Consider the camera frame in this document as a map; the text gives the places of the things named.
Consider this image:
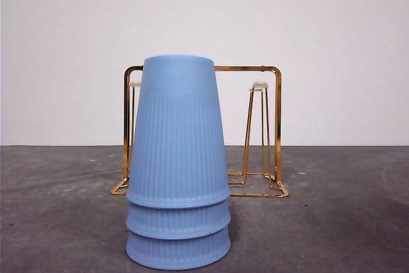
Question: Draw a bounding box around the gold wire cup holder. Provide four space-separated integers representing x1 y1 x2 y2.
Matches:
111 65 290 198

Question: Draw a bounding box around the blue ribbed plastic cup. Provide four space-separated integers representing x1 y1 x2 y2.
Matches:
126 54 231 210
125 226 232 263
125 195 232 241

